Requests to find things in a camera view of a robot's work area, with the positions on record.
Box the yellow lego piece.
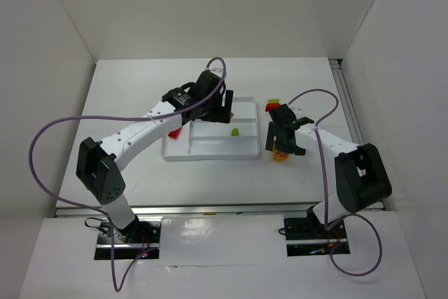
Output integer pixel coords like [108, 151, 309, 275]
[272, 149, 290, 162]

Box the red lego brick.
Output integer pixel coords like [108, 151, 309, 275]
[168, 127, 182, 139]

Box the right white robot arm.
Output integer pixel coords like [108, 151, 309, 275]
[265, 104, 392, 232]

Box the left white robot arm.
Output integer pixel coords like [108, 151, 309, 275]
[76, 70, 234, 242]

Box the red and green lego stack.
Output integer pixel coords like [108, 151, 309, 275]
[265, 99, 281, 112]

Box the white divided tray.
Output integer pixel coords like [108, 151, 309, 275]
[160, 97, 260, 162]

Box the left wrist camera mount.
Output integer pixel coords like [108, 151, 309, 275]
[205, 67, 223, 76]

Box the aluminium rail right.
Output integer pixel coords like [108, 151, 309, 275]
[328, 59, 364, 144]

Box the aluminium rail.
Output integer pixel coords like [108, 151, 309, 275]
[328, 59, 364, 144]
[54, 202, 386, 218]

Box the aluminium rail front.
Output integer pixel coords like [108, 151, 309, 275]
[54, 202, 386, 218]

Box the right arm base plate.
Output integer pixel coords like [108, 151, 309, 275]
[278, 217, 350, 257]

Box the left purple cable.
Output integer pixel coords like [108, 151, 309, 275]
[28, 56, 228, 293]

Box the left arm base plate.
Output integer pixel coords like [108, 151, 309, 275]
[93, 218, 162, 260]

